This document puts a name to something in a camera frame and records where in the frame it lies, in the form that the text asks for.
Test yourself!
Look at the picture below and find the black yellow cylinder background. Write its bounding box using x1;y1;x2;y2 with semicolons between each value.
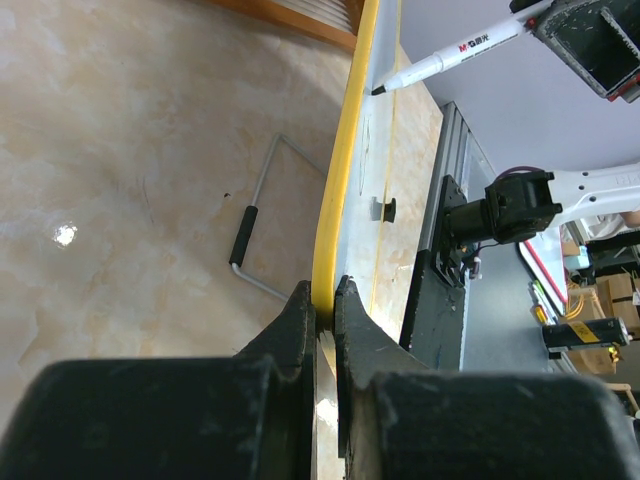
542;317;631;354

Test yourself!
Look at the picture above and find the metal whiteboard stand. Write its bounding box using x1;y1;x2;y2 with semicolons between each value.
229;133;326;301

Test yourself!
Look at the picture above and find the white marker pen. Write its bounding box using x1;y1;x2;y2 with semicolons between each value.
371;1;552;96

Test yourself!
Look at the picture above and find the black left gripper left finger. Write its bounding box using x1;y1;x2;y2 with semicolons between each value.
1;281;316;479

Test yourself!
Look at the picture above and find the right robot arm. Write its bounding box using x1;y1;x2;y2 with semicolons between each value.
435;1;639;249

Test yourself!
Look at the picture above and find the orange wooden shelf rack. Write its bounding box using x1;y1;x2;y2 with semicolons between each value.
210;0;365;53

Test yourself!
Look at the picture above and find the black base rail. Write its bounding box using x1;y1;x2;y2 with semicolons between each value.
399;174;467;371

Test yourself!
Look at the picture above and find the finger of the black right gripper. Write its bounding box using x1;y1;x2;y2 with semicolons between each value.
533;0;639;103

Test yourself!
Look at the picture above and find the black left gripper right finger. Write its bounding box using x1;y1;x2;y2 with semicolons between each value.
334;277;639;479

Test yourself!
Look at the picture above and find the yellow framed whiteboard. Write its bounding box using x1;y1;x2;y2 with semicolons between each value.
309;0;446;480

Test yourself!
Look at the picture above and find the red framed whiteboard background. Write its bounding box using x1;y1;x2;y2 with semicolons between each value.
517;229;569;315

